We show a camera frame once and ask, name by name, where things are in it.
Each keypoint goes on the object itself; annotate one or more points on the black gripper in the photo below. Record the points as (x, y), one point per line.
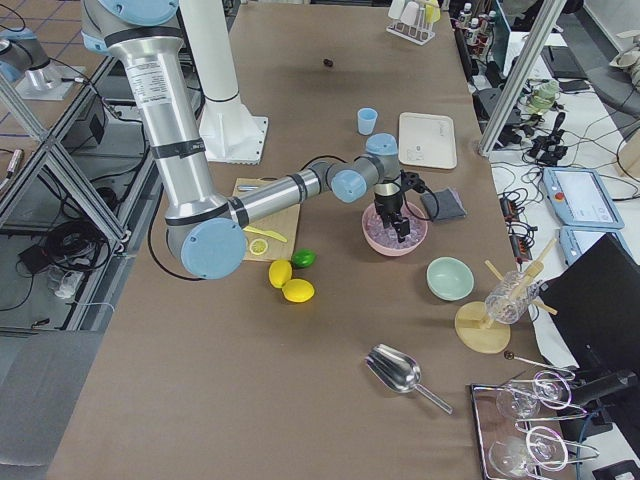
(387, 204)

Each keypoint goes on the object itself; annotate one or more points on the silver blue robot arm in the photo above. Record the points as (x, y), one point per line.
(178, 62)

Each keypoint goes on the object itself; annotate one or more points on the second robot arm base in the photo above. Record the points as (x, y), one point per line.
(25, 64)

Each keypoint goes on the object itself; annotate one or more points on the pile of clear ice cubes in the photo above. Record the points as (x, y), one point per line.
(386, 238)

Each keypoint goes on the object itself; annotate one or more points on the light blue plastic cup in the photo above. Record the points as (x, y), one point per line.
(366, 120)

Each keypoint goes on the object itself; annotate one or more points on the steel ice scoop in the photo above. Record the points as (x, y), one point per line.
(401, 373)

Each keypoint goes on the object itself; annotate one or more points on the pink bowl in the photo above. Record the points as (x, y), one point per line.
(395, 253)

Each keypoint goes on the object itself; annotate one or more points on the grey folded cloth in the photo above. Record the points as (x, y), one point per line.
(443, 205)

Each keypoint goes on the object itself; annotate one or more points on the mint green bowl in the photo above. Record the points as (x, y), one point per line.
(449, 279)

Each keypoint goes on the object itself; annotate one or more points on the cream rabbit tray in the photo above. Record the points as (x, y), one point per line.
(427, 140)

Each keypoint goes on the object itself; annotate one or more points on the green lime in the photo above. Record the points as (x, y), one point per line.
(303, 258)

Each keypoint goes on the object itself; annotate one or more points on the wooden cutting board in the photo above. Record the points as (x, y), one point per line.
(284, 222)

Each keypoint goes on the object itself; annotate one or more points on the yellow lemon outer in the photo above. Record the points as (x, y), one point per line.
(298, 290)

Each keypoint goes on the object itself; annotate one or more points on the yellow lemon near board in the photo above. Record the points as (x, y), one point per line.
(280, 272)

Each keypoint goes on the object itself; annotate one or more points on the yellow plastic knife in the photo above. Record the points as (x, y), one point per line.
(267, 233)

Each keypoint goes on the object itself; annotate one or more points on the wooden glass drying stand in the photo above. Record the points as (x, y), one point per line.
(484, 326)

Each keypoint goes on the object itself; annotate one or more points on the lower lemon slice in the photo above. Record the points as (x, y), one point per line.
(258, 246)

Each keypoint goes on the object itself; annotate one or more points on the clear textured glass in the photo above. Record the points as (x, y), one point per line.
(508, 301)

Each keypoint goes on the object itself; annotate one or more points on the bar spoon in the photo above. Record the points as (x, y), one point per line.
(510, 355)

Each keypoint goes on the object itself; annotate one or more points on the blue teach pendant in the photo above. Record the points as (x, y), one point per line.
(579, 198)

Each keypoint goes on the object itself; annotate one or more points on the white bottle rack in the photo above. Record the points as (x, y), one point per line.
(413, 20)

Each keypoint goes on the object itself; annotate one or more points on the wine glass upper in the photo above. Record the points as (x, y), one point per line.
(523, 399)

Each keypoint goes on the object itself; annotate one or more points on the metal wine glass rack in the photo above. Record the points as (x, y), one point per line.
(517, 427)

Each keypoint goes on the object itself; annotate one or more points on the wine glass lower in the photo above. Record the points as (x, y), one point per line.
(540, 451)

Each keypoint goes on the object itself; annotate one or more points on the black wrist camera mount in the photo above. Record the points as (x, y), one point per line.
(411, 181)

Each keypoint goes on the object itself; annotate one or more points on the aluminium frame post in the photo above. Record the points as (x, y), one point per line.
(548, 15)

